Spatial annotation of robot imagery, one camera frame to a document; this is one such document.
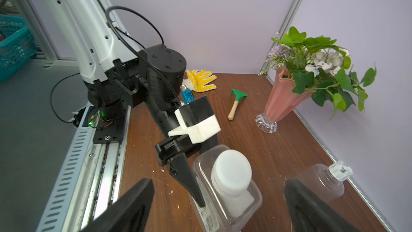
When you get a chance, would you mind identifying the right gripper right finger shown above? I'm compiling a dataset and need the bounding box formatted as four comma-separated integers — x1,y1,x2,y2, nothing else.
284,179,359,232

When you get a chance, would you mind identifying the white cap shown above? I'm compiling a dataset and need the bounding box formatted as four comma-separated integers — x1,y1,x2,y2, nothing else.
211,149,252,197
328,161,353,182

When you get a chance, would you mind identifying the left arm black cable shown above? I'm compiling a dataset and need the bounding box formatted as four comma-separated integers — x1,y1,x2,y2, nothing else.
105,5,182,104

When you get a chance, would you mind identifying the teal plastic basket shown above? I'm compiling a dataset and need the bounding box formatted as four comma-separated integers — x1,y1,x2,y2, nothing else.
1,15,36,82

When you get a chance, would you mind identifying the green scraper wooden handle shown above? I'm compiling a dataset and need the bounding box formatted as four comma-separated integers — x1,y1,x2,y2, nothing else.
227,89,247,121

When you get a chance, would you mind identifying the yellow work glove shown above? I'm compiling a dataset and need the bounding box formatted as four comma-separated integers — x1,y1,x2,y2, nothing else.
181,70,217,93

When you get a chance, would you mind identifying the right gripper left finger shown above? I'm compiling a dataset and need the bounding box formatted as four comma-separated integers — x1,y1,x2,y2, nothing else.
82,178,155,232

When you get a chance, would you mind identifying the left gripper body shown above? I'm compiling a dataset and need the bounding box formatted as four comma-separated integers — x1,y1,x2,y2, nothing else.
155,135,218,166

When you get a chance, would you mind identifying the round clear bottle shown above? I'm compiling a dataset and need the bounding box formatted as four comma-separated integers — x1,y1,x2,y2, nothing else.
295,164,345,203

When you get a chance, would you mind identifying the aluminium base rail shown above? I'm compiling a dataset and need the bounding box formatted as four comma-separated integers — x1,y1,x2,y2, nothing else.
37,105,131,232

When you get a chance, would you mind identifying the square clear bottle with label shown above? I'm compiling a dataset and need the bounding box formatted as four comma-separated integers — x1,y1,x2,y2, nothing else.
190,145,262,232

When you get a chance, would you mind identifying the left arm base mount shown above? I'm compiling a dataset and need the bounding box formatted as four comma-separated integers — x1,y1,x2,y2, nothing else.
79,105,127,144

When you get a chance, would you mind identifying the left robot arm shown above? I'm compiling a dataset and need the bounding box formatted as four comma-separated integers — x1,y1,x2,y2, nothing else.
44,0,221,207

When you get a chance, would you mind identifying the pink vase with flowers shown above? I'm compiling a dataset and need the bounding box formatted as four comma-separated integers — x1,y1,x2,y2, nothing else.
255,26,377,134

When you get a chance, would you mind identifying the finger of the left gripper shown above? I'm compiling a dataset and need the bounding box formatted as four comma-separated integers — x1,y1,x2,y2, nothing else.
166,153,206,207

